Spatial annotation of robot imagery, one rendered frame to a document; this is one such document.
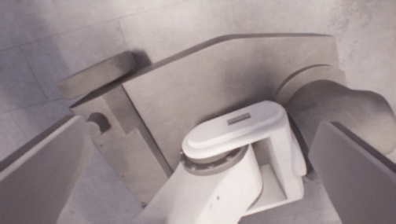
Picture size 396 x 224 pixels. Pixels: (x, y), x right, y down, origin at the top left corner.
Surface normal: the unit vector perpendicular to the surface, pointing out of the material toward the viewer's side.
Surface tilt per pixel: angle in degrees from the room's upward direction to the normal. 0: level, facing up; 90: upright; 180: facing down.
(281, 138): 0
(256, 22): 0
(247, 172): 43
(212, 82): 0
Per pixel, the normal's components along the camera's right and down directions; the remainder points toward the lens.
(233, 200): 0.63, 0.07
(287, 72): 0.01, 0.42
